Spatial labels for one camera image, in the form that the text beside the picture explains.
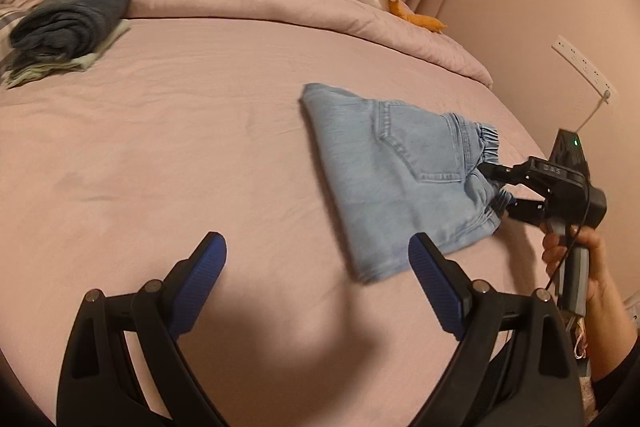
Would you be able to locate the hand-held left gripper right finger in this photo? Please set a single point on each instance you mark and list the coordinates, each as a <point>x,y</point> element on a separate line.
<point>435,287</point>

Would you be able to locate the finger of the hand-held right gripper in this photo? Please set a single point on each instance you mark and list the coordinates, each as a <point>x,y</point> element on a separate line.
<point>505,172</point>
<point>525,212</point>

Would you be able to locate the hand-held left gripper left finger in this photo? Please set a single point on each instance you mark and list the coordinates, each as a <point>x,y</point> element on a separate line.
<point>200,277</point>

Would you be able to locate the light blue denim pants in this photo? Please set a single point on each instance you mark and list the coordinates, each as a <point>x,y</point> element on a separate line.
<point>400,187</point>

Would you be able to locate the person's right forearm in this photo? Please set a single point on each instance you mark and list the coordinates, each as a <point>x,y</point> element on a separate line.
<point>612,337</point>

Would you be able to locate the person's right hand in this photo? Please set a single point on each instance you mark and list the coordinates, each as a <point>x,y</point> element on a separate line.
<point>602,267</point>

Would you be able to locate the folded light green garment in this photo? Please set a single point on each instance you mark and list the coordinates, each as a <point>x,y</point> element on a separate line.
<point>65,67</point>

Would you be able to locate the pink quilted duvet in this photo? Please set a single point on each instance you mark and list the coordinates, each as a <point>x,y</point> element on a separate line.
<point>280,14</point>

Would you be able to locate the folded dark blue jeans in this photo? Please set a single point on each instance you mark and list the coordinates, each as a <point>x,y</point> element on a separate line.
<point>70,14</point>

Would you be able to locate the white wall power strip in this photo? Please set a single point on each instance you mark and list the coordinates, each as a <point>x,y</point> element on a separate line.
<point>582,67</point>

